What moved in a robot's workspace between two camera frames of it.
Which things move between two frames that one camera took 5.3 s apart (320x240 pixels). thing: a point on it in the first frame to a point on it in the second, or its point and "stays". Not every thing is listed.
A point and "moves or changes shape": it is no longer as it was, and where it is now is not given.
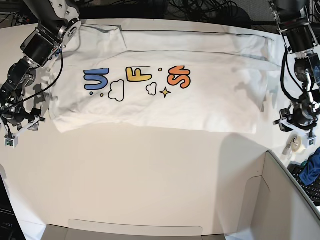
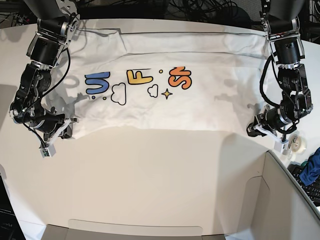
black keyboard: x=312 y=190 stays
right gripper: x=285 y=123 to x=251 y=131
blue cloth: x=310 y=170 stays
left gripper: x=34 y=123 to x=67 y=132
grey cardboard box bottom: x=83 y=230 stays
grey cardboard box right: x=257 y=200 stays
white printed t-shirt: x=164 y=75 moves or changes shape
